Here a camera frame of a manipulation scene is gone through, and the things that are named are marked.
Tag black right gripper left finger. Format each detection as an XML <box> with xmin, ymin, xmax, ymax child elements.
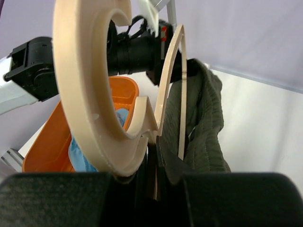
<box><xmin>0</xmin><ymin>173</ymin><xmax>152</xmax><ymax>227</ymax></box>

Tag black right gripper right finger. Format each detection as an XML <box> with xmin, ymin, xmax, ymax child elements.
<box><xmin>156</xmin><ymin>137</ymin><xmax>303</xmax><ymax>227</ymax></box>

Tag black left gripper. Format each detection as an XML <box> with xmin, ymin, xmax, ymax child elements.
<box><xmin>145</xmin><ymin>20</ymin><xmax>202</xmax><ymax>87</ymax></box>

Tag light blue shorts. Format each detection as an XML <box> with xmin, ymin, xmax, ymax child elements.
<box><xmin>68</xmin><ymin>107</ymin><xmax>130</xmax><ymax>173</ymax></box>

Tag olive green shorts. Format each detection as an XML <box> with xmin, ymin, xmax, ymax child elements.
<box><xmin>159</xmin><ymin>59</ymin><xmax>231</xmax><ymax>184</ymax></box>

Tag beige wooden hanger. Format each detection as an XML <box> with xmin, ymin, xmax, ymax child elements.
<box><xmin>53</xmin><ymin>0</ymin><xmax>187</xmax><ymax>177</ymax></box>

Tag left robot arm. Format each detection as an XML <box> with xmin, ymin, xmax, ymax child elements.
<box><xmin>0</xmin><ymin>18</ymin><xmax>203</xmax><ymax>122</ymax></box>

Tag silver clothes rack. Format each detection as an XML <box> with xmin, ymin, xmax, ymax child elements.
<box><xmin>151</xmin><ymin>0</ymin><xmax>177</xmax><ymax>28</ymax></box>

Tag orange plastic laundry basket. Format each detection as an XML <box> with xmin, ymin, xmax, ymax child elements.
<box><xmin>22</xmin><ymin>76</ymin><xmax>140</xmax><ymax>173</ymax></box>

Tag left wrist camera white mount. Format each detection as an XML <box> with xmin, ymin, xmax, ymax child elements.
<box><xmin>138</xmin><ymin>0</ymin><xmax>159</xmax><ymax>38</ymax></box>

